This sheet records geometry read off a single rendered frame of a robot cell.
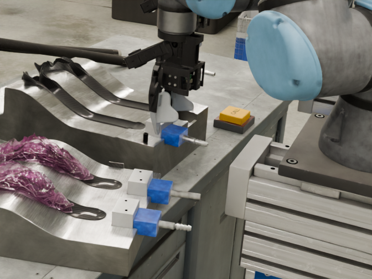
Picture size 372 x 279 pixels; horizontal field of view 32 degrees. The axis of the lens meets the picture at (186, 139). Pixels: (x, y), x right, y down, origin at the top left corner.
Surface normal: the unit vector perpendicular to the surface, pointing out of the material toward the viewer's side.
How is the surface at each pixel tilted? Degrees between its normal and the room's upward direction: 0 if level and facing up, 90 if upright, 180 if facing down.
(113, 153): 90
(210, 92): 0
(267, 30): 97
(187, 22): 89
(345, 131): 72
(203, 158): 0
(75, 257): 90
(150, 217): 0
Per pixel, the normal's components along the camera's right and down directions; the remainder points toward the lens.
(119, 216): -0.16, 0.41
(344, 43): 0.40, -0.06
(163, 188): 0.07, -0.90
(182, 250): 0.89, 0.25
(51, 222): 0.47, -0.76
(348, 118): -0.75, -0.08
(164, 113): -0.43, 0.18
